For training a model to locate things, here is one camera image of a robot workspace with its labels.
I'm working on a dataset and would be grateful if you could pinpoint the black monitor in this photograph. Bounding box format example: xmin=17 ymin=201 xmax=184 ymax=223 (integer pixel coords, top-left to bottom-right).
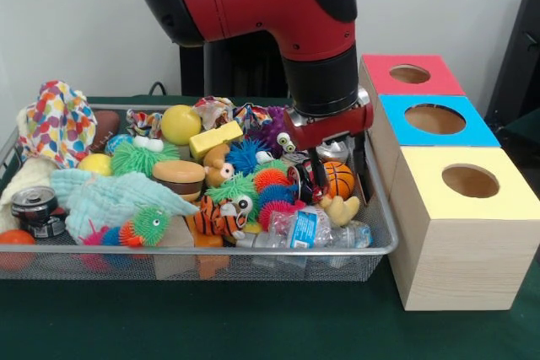
xmin=483 ymin=0 xmax=540 ymax=125

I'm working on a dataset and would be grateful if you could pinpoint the rainbow fuzzy caterpillar toy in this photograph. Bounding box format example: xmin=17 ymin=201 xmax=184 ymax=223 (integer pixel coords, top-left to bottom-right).
xmin=79 ymin=207 xmax=172 ymax=249

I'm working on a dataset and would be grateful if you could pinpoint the crushed red soda can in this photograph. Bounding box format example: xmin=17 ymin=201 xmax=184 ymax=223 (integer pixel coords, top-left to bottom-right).
xmin=287 ymin=161 xmax=334 ymax=205

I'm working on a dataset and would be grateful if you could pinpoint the shallow clear mesh bin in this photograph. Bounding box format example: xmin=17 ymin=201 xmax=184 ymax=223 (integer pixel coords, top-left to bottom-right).
xmin=0 ymin=103 xmax=400 ymax=282

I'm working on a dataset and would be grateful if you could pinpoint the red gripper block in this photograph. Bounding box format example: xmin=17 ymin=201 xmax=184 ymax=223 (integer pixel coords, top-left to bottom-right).
xmin=283 ymin=102 xmax=375 ymax=188

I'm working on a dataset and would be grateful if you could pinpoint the green fuzzy toy with eyes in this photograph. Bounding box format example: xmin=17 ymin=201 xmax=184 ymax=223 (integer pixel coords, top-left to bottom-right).
xmin=110 ymin=136 xmax=181 ymax=178

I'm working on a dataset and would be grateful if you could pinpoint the crushed clear plastic bottle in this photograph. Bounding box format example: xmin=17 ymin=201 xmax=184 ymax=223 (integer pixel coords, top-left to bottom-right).
xmin=234 ymin=206 xmax=373 ymax=250

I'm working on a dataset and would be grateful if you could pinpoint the purple spiky toy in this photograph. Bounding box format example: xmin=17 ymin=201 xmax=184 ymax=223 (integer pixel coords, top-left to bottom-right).
xmin=248 ymin=102 xmax=297 ymax=159

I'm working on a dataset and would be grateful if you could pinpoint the black soda can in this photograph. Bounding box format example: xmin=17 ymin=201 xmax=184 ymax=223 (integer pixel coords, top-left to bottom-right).
xmin=10 ymin=185 xmax=68 ymax=239

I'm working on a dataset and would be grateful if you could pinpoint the colourful dotted cloth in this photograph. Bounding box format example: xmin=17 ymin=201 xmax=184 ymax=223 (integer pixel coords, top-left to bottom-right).
xmin=16 ymin=80 xmax=99 ymax=169

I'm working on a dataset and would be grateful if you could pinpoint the wooden box with three holes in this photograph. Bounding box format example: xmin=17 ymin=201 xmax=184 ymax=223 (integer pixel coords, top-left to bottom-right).
xmin=358 ymin=54 xmax=540 ymax=312

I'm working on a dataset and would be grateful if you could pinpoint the orange ball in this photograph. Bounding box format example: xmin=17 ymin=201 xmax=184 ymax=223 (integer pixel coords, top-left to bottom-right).
xmin=0 ymin=228 xmax=38 ymax=271

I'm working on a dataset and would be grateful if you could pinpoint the small toy basketball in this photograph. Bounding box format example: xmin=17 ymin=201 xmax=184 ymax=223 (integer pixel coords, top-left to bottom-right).
xmin=322 ymin=160 xmax=356 ymax=201

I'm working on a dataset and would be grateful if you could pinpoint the toy hamburger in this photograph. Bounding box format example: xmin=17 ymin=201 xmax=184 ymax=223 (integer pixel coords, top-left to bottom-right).
xmin=151 ymin=160 xmax=207 ymax=203

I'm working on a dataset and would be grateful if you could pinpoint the dark green tablecloth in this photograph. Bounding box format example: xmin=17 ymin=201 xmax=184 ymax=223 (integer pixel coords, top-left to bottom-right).
xmin=0 ymin=95 xmax=540 ymax=360
xmin=500 ymin=107 xmax=540 ymax=154

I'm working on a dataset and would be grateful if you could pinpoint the mint green cloth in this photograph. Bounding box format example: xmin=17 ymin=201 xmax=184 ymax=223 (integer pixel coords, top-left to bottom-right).
xmin=50 ymin=168 xmax=199 ymax=245

